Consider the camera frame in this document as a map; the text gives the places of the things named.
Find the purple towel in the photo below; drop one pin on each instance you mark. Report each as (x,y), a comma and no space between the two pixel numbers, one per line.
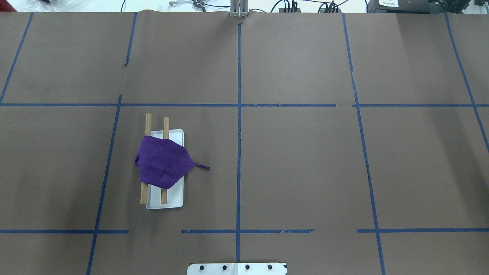
(162,162)

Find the white rack base tray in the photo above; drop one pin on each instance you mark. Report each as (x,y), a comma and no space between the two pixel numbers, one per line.
(175,195)

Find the inner wooden rack bar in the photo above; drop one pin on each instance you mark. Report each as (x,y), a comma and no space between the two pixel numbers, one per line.
(165,135)

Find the wooden rack bar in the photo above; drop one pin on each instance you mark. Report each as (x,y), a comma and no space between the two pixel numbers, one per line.
(144,186)
(165,135)

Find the outer wooden rack bar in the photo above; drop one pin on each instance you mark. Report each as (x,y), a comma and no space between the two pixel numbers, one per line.
(144,186)

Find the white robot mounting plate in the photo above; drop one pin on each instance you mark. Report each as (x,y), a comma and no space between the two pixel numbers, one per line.
(257,268)

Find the black device box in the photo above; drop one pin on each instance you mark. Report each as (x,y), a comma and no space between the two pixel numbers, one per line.
(417,6)

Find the grey aluminium frame post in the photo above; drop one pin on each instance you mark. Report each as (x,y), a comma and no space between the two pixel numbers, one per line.
(239,8)

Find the black cable hub left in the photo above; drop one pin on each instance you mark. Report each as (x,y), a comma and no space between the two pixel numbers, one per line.
(289,6)

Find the black cable hub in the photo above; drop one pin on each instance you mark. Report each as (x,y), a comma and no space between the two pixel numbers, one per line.
(289,6)
(329,7)

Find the black cable hub right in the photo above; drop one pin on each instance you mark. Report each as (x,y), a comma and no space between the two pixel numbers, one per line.
(329,7)

